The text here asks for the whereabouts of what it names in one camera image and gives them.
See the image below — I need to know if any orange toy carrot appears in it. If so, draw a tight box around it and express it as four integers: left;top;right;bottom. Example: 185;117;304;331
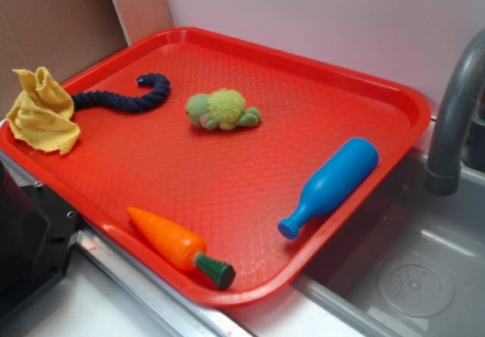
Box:
127;207;236;290

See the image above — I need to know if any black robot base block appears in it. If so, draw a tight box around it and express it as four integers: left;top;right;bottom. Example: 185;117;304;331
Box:
1;165;81;323

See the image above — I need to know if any red plastic tray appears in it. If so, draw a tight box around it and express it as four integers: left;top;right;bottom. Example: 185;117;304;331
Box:
1;28;430;307

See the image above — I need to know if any green plush turtle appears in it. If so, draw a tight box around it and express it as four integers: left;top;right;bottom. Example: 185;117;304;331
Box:
186;89;261;131

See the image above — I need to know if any blue toy bottle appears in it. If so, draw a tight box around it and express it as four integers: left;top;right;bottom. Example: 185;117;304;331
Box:
277;138;380;240

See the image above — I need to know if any grey toy sink basin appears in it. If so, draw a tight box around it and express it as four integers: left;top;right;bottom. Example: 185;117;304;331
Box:
293;150;484;336

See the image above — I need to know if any yellow crumpled cloth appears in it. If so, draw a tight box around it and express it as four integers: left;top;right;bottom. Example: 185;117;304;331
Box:
6;67;80;155

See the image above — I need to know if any brown cardboard panel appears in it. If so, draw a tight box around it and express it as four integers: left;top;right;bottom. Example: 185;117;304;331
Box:
1;0;127;116

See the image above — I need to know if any grey sink faucet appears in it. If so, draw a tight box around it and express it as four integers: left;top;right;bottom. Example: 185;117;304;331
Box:
425;30;484;196

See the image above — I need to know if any dark blue rope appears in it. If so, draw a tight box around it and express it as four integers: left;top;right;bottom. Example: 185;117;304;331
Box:
70;72;171;114

